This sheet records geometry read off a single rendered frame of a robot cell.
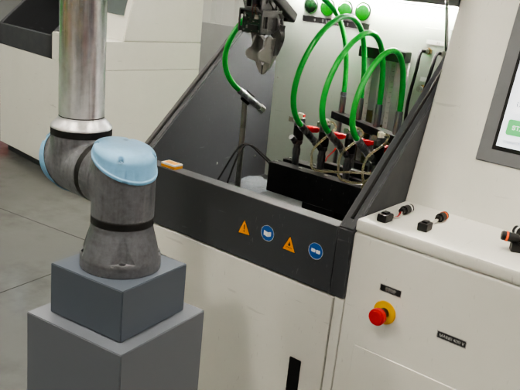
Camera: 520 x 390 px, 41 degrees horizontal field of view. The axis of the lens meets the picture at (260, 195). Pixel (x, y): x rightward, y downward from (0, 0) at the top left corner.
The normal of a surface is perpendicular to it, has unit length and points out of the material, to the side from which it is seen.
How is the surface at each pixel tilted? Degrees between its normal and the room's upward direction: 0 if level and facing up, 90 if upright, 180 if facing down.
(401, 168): 90
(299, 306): 90
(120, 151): 8
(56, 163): 90
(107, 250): 73
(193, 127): 90
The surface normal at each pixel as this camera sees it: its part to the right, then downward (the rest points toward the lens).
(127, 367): 0.84, 0.24
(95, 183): -0.68, 0.15
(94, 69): 0.64, 0.29
